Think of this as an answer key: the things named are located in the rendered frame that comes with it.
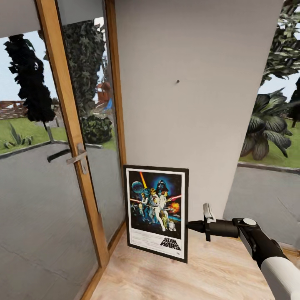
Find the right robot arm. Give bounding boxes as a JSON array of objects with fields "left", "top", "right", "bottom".
[{"left": 186, "top": 203, "right": 300, "bottom": 300}]

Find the poster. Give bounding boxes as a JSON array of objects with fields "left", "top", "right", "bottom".
[{"left": 123, "top": 165, "right": 189, "bottom": 263}]

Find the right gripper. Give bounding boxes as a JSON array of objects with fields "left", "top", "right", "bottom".
[{"left": 186, "top": 215, "right": 227, "bottom": 242}]

